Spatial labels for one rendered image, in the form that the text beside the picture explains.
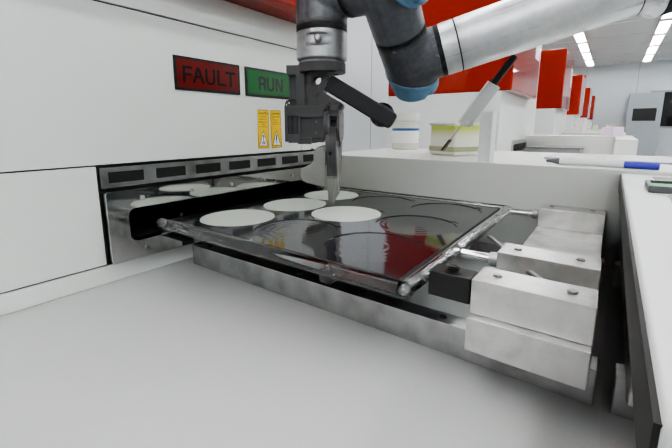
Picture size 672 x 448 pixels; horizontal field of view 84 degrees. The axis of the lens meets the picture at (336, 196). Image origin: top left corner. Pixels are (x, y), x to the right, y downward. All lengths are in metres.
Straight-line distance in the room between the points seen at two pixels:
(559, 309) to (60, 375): 0.39
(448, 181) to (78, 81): 0.56
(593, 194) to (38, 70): 0.72
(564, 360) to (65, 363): 0.40
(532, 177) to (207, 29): 0.55
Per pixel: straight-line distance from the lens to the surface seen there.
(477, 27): 0.59
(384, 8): 0.54
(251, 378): 0.35
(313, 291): 0.44
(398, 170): 0.73
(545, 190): 0.66
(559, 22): 0.61
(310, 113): 0.56
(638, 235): 0.28
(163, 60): 0.60
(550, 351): 0.31
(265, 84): 0.71
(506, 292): 0.31
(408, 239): 0.43
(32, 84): 0.54
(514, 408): 0.34
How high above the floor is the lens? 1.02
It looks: 10 degrees down
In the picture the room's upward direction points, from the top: straight up
